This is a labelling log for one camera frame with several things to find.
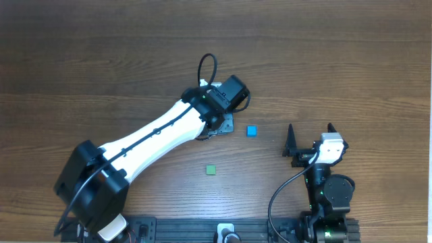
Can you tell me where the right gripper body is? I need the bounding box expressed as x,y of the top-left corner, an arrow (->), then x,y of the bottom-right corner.
290,148 -> 320,168

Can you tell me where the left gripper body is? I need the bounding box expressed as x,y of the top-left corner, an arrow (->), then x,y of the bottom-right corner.
205,113 -> 236,136

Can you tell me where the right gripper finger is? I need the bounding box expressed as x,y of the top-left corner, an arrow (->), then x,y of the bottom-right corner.
327,122 -> 350,155
282,123 -> 298,157

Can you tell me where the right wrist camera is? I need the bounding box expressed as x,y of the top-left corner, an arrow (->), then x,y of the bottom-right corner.
313,132 -> 346,165

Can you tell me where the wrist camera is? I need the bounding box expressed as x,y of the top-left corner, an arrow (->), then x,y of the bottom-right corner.
198,79 -> 223,89
313,132 -> 346,165

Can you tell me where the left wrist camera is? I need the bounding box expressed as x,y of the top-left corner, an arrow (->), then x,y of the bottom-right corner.
198,79 -> 223,89

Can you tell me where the mounting rail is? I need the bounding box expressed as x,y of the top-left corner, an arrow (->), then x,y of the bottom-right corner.
60,215 -> 361,243

